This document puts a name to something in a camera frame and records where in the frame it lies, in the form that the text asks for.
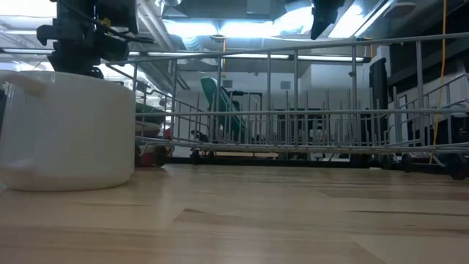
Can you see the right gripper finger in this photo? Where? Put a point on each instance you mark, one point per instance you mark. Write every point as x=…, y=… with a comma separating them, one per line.
x=324, y=14

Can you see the dark green plate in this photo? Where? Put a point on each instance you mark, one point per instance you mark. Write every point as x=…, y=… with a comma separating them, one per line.
x=150, y=114

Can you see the light green plate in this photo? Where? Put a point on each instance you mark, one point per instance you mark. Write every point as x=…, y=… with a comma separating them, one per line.
x=216, y=99

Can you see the ceiling light panel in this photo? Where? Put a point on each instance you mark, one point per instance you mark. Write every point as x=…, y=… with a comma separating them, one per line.
x=351, y=22
x=25, y=7
x=238, y=27

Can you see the white mug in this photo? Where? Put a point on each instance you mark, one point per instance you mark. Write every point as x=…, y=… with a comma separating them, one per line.
x=66, y=128

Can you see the black aluminium frame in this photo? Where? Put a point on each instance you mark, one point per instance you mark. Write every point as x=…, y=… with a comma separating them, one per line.
x=256, y=160

